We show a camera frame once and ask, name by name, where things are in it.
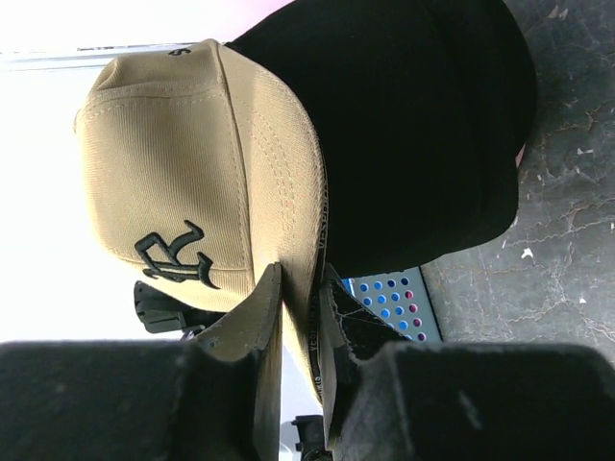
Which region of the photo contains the pink cap with R logo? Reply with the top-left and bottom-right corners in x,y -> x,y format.
515,145 -> 526,168

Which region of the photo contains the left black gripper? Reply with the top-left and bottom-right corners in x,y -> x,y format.
134,281 -> 225,336

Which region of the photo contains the tan cap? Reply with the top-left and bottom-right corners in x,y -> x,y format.
74,39 -> 328,396

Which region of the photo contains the light blue plastic basket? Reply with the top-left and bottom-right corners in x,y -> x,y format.
343,267 -> 442,343

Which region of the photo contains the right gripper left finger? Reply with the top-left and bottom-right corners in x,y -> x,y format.
1,264 -> 283,460

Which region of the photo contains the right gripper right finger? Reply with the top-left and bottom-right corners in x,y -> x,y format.
319,267 -> 614,460

